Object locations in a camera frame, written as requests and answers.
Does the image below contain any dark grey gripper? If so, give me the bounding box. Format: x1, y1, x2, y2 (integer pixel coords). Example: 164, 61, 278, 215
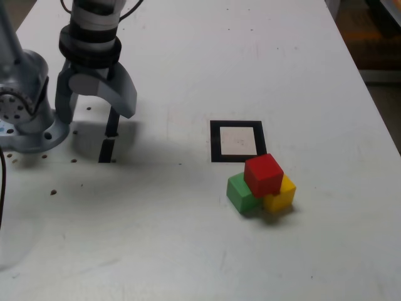
55, 60, 139, 125

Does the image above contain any green cube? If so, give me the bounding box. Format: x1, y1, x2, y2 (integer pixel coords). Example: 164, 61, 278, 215
226, 172, 264, 215

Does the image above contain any red cube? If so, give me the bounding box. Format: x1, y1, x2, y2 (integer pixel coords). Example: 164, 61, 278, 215
243, 153, 284, 199

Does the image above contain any yellow cube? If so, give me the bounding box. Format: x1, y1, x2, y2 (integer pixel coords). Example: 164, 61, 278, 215
262, 174, 297, 214

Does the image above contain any black tape square outline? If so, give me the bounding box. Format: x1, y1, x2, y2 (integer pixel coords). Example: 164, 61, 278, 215
209, 120, 268, 164

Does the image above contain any black tape strip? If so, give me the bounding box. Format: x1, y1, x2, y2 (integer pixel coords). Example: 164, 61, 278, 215
98, 106, 120, 164

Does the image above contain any grey bar beside table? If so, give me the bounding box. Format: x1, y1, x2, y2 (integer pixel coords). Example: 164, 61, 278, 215
359, 69, 401, 83

